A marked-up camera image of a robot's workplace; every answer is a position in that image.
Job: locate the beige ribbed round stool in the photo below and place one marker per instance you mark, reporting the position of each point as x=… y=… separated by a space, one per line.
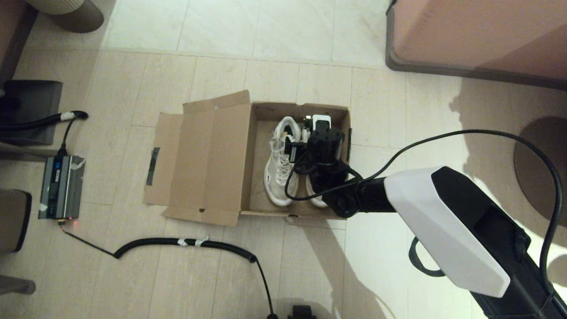
x=84 y=20

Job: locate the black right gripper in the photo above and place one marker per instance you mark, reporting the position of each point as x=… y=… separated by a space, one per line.
x=325 y=144

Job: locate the robot base chassis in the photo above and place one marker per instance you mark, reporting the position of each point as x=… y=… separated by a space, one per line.
x=302 y=313

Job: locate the grey power inverter box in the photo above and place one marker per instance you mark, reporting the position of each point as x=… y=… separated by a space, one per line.
x=62 y=186

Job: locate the dark grey square box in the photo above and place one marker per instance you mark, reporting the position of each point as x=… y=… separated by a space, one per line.
x=31 y=97

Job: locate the round brown table base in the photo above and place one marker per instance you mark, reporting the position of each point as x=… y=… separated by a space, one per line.
x=538 y=177

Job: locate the white sneaker orange logo print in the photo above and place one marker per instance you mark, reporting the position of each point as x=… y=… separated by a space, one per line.
x=312 y=195

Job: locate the brown stool black rim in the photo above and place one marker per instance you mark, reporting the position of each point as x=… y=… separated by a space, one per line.
x=13 y=219

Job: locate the pink sofa grey base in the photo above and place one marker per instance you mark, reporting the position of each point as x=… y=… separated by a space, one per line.
x=478 y=31

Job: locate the brown wooden furniture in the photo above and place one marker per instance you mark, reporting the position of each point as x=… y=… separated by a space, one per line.
x=11 y=31

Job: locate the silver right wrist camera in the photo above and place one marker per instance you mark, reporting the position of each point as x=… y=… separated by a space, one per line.
x=321 y=122

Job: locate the brown cardboard shoe box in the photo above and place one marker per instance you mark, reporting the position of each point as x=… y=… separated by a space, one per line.
x=212 y=164

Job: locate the grey furniture leg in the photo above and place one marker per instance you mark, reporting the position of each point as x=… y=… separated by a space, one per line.
x=15 y=285

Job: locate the white sneaker black logo print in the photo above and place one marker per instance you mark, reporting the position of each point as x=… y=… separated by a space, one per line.
x=279 y=177

